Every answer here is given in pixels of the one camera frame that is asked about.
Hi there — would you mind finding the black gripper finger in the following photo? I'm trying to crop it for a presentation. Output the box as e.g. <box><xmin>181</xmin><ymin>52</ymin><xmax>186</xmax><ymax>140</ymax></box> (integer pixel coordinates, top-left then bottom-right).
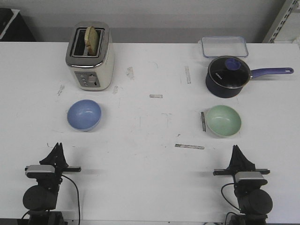
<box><xmin>236</xmin><ymin>145</ymin><xmax>255</xmax><ymax>166</ymax></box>
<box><xmin>45</xmin><ymin>142</ymin><xmax>59</xmax><ymax>162</ymax></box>
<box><xmin>59</xmin><ymin>143</ymin><xmax>67</xmax><ymax>164</ymax></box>
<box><xmin>229</xmin><ymin>145</ymin><xmax>238</xmax><ymax>167</ymax></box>

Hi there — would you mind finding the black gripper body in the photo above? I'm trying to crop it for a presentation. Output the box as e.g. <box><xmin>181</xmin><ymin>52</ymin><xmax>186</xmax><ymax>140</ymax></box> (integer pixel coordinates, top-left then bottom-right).
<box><xmin>213</xmin><ymin>166</ymin><xmax>270</xmax><ymax>195</ymax></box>
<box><xmin>36</xmin><ymin>157</ymin><xmax>81</xmax><ymax>190</ymax></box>

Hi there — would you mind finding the green bowl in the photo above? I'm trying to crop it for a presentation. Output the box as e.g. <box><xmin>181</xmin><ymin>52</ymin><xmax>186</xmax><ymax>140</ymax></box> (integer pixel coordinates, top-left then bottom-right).
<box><xmin>205</xmin><ymin>105</ymin><xmax>242</xmax><ymax>137</ymax></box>

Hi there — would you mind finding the blue bowl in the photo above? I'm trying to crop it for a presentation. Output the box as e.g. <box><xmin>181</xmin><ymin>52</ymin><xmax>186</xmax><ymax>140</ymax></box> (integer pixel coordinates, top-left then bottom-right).
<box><xmin>67</xmin><ymin>99</ymin><xmax>102</xmax><ymax>132</ymax></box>

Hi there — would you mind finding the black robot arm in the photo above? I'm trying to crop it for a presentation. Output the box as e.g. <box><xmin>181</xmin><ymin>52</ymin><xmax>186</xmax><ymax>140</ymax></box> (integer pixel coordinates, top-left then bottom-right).
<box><xmin>22</xmin><ymin>143</ymin><xmax>81</xmax><ymax>225</ymax></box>
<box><xmin>213</xmin><ymin>145</ymin><xmax>273</xmax><ymax>225</ymax></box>

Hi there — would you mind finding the dark blue saucepan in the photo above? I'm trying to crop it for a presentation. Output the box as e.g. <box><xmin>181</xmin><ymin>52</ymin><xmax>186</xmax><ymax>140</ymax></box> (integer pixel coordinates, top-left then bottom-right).
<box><xmin>205</xmin><ymin>56</ymin><xmax>294</xmax><ymax>98</ymax></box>

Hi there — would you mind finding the glass pot lid blue knob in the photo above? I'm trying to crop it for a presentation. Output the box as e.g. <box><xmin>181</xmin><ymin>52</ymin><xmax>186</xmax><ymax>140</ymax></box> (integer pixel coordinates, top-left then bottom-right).
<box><xmin>208</xmin><ymin>56</ymin><xmax>251</xmax><ymax>89</ymax></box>

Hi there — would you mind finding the cream and steel toaster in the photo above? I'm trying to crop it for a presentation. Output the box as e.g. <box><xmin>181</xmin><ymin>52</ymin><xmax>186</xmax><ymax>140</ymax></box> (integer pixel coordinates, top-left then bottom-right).
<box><xmin>66</xmin><ymin>21</ymin><xmax>115</xmax><ymax>91</ymax></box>

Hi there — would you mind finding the clear plastic container blue rim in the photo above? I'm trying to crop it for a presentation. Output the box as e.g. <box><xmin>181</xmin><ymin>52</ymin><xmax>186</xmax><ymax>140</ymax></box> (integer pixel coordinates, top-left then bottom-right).
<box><xmin>198</xmin><ymin>36</ymin><xmax>248</xmax><ymax>58</ymax></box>

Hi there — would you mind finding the toast slice in toaster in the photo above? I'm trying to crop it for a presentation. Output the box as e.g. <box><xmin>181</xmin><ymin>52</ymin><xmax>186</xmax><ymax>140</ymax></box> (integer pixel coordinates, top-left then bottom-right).
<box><xmin>84</xmin><ymin>26</ymin><xmax>99</xmax><ymax>56</ymax></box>

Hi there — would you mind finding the black box background left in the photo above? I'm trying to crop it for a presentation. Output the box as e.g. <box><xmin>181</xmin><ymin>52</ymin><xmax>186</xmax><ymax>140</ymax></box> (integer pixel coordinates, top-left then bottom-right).
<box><xmin>0</xmin><ymin>8</ymin><xmax>36</xmax><ymax>42</ymax></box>

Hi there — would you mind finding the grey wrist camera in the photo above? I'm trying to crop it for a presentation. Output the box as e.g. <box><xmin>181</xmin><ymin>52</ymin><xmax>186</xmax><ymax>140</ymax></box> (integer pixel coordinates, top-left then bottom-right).
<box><xmin>25</xmin><ymin>165</ymin><xmax>55</xmax><ymax>178</ymax></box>
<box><xmin>234</xmin><ymin>172</ymin><xmax>268</xmax><ymax>186</ymax></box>

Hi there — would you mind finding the left black cable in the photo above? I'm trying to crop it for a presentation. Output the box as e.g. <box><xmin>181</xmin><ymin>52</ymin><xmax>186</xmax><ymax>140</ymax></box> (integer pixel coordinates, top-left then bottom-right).
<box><xmin>61</xmin><ymin>174</ymin><xmax>81</xmax><ymax>223</ymax></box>

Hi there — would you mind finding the black cable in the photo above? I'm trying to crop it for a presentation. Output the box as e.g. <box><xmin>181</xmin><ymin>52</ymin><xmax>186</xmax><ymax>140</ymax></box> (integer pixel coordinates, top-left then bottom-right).
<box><xmin>221</xmin><ymin>183</ymin><xmax>242</xmax><ymax>215</ymax></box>
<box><xmin>61</xmin><ymin>174</ymin><xmax>81</xmax><ymax>223</ymax></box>

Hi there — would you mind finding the right black cable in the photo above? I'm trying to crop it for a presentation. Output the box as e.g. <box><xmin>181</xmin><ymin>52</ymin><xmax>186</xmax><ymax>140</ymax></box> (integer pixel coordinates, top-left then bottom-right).
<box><xmin>221</xmin><ymin>183</ymin><xmax>242</xmax><ymax>215</ymax></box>

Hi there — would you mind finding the white perforated metal shelf post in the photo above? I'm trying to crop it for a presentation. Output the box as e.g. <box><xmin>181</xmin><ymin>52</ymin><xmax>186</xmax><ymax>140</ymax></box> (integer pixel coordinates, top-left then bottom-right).
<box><xmin>262</xmin><ymin>0</ymin><xmax>300</xmax><ymax>44</ymax></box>

